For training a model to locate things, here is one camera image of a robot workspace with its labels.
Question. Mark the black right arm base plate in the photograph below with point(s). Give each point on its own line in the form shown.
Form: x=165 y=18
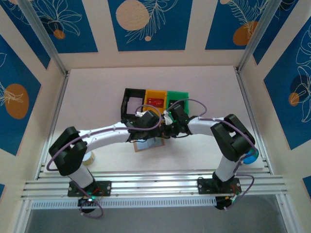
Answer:
x=202 y=185

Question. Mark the blue floral wall panel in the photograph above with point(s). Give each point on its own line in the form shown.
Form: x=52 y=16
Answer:
x=24 y=41
x=218 y=36
x=279 y=116
x=279 y=29
x=24 y=136
x=170 y=36
x=73 y=36

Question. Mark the aluminium frame post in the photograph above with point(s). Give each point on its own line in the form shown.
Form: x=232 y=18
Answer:
x=44 y=36
x=258 y=36

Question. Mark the aluminium table side rail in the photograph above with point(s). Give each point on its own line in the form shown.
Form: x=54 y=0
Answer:
x=243 y=87
x=58 y=106

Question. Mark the red printed card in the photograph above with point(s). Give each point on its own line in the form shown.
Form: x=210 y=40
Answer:
x=155 y=102

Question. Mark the printed tin can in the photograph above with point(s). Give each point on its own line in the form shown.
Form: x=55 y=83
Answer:
x=90 y=159

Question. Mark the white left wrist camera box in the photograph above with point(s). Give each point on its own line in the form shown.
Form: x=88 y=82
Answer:
x=139 y=114

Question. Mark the tan leather card holder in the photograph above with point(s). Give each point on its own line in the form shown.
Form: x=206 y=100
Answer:
x=145 y=146

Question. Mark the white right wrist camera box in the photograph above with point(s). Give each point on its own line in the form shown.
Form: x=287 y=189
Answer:
x=167 y=117

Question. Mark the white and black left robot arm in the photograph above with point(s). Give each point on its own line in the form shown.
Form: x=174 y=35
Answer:
x=104 y=136

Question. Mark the black plastic bin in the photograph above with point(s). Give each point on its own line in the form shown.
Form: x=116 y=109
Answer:
x=124 y=102

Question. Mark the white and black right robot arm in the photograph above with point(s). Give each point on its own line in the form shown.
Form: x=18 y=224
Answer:
x=201 y=126

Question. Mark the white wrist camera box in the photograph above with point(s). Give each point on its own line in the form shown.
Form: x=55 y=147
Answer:
x=139 y=114
x=167 y=117

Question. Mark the black controller board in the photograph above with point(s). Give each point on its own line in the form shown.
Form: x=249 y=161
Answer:
x=221 y=204
x=86 y=202

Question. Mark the green plastic bin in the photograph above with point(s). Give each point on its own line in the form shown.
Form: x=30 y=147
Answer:
x=177 y=94

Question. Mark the aluminium mounting rail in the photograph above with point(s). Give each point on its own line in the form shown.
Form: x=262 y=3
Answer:
x=158 y=184

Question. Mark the blue plastic cup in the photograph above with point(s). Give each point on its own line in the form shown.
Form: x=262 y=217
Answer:
x=251 y=159

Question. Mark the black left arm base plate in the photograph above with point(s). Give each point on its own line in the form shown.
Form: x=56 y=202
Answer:
x=105 y=188

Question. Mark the yellow plastic bin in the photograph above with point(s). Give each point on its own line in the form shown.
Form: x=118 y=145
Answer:
x=151 y=94

